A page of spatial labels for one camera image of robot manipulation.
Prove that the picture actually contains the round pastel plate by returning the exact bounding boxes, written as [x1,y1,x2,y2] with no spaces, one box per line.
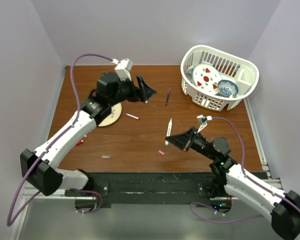
[98,103,122,128]

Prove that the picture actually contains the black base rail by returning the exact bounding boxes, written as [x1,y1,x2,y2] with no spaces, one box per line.
[90,172,228,208]

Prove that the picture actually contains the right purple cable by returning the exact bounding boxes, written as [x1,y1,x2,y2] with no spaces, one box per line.
[189,116,300,224]

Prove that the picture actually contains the purple pen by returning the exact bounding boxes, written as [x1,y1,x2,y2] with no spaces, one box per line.
[165,88,171,106]

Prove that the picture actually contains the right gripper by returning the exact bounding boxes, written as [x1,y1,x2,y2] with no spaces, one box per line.
[165,126,217,161]

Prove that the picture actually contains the white plastic dish basket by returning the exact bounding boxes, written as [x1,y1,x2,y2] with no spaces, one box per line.
[180,45,260,112]

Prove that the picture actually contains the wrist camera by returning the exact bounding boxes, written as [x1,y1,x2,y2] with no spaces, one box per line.
[114,58,133,81]
[196,115,212,133]

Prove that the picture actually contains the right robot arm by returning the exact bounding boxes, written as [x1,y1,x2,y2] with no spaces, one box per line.
[165,115,300,240]

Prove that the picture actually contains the red-tipped white marker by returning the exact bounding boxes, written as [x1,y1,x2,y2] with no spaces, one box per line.
[125,113,140,120]

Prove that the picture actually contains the strawberry pattern plate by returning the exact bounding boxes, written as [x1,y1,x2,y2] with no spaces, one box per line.
[192,63,222,95]

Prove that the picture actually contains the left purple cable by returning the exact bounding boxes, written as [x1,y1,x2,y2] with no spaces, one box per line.
[6,53,119,227]

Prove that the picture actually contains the purple cable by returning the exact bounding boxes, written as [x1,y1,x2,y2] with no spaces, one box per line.
[6,53,119,227]
[189,116,300,224]

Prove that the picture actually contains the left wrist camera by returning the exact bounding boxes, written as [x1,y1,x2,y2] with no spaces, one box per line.
[114,58,133,81]

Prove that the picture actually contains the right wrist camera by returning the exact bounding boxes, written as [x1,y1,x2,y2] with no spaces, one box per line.
[196,115,212,133]

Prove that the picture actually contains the red pen cap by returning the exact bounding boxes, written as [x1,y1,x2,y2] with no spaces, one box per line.
[76,139,84,146]

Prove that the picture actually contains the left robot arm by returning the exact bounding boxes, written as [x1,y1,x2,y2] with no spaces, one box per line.
[20,72,157,196]

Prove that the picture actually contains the white marker with green end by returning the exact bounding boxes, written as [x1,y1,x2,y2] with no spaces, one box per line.
[165,118,173,146]

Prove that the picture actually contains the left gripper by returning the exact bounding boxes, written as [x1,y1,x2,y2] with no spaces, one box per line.
[108,73,155,106]

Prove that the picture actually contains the grey pen cap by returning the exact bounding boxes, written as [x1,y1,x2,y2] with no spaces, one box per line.
[101,155,111,159]

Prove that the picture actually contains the blue and white bowl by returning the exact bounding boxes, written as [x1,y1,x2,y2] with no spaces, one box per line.
[217,79,239,98]

